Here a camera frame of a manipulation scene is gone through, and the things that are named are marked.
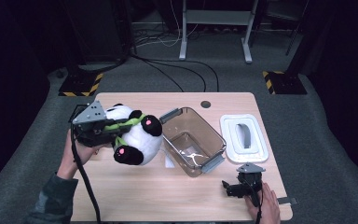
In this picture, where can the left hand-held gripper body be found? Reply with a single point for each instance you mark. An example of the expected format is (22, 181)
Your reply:
(90, 127)

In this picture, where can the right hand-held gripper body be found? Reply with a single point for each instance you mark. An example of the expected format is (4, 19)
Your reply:
(250, 182)

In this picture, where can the panda plush toy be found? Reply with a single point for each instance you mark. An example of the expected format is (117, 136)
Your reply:
(140, 137)

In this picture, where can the translucent brown storage box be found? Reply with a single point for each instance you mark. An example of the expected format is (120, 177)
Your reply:
(192, 140)

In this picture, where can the person's right hand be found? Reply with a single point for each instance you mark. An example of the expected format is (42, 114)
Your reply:
(268, 207)

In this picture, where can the person's left hand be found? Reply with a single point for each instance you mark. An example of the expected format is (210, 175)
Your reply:
(76, 158)

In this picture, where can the grey tape strip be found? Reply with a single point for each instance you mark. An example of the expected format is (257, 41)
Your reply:
(287, 201)

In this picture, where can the black yellow striped base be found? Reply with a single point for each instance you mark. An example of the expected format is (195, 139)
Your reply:
(284, 82)
(80, 84)

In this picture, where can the black equipment cabinet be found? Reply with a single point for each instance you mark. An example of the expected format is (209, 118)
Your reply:
(99, 31)

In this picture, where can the white metal stand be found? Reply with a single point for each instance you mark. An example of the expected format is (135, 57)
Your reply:
(217, 18)

